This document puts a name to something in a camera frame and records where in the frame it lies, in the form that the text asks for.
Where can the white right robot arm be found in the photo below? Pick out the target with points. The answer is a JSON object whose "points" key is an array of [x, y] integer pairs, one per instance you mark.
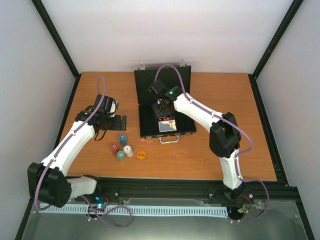
{"points": [[224, 137]]}

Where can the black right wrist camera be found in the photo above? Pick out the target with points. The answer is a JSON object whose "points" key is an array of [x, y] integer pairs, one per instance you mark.
{"points": [[157, 89]]}

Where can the white poker chip stack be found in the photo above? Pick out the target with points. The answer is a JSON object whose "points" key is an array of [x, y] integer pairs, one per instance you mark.
{"points": [[128, 151]]}

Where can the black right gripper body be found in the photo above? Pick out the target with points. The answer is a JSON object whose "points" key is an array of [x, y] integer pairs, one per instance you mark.
{"points": [[167, 110]]}

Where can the orange dealer button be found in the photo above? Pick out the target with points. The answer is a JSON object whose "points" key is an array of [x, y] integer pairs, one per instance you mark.
{"points": [[141, 155]]}

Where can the light blue slotted cable duct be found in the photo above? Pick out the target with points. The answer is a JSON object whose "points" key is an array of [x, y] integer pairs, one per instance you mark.
{"points": [[146, 211]]}

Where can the black poker set case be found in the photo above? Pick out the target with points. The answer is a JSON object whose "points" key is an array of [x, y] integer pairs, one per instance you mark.
{"points": [[171, 76]]}

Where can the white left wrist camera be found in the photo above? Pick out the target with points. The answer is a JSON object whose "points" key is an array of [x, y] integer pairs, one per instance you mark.
{"points": [[112, 106]]}

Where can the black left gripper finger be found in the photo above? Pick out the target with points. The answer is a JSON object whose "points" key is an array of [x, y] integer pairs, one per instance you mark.
{"points": [[123, 126], [124, 118]]}

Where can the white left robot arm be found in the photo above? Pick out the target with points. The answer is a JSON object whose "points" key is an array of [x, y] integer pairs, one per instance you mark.
{"points": [[47, 181]]}

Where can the blue playing card deck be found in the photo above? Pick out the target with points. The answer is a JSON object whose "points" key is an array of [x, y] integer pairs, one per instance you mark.
{"points": [[167, 126]]}

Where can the red poker chip stack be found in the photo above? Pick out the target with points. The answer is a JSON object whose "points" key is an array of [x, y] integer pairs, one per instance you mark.
{"points": [[114, 148]]}

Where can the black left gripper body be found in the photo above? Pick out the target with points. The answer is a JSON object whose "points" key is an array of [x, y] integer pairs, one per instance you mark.
{"points": [[111, 125]]}

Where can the black aluminium frame rail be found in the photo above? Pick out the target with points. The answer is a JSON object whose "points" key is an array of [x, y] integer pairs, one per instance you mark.
{"points": [[115, 190]]}

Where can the green poker chip stack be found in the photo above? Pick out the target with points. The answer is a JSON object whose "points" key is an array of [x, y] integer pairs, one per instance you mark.
{"points": [[120, 155]]}

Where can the blue poker chip stack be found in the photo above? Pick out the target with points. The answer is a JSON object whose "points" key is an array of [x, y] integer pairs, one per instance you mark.
{"points": [[123, 140]]}

